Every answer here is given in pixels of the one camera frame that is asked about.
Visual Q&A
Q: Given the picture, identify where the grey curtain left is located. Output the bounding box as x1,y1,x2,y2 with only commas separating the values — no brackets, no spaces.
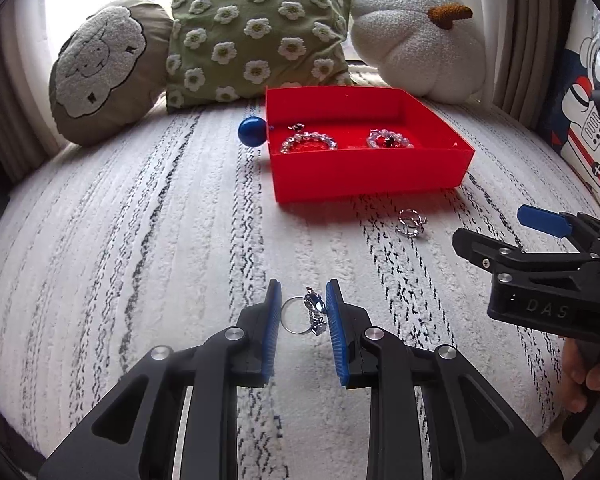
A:
0,29,68,183

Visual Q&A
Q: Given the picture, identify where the astronaut print pillow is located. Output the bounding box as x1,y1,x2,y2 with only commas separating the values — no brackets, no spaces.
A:
539,0,600,205

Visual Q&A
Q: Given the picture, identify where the large clear bead bracelet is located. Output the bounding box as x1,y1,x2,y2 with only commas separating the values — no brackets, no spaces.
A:
279,131,338,155

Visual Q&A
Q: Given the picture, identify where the silver ring blue crystal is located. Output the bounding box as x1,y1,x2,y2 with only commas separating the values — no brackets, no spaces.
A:
280,287,327,336

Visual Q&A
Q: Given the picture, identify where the blue ball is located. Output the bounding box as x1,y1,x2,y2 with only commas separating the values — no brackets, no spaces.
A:
237,116,268,148

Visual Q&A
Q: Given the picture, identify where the red plastic tray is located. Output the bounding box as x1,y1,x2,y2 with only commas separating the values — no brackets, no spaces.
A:
265,86,475,204

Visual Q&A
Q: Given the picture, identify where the silver ring dark stone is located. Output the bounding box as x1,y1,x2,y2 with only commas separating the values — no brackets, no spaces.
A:
288,122,306,132

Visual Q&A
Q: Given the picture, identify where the person right hand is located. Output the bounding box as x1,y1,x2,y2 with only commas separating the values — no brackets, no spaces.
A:
559,338,600,413

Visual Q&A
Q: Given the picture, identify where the round sheep cushion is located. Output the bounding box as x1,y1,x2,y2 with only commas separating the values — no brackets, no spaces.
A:
48,0,173,146

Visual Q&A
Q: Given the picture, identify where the small pale blue bracelet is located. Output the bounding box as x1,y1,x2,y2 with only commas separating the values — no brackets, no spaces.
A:
365,128,415,150

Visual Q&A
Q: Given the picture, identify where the green flower pillow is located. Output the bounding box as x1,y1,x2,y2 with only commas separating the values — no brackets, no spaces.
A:
166,0,352,110

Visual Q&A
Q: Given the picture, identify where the grey curtain right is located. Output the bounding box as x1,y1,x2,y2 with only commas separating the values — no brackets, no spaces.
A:
480,0,576,129

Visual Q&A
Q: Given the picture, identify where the white black striped blanket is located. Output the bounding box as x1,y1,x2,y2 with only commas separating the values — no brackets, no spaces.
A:
0,101,600,479

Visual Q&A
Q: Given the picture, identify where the white pumpkin cushion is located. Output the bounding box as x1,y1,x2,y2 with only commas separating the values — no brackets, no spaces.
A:
350,0,486,104

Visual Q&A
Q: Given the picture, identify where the grey curtain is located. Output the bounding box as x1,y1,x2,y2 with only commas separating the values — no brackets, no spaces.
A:
0,29,68,183
480,0,576,129

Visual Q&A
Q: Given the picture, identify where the silver band ring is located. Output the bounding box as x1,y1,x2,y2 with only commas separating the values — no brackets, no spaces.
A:
394,208,427,239

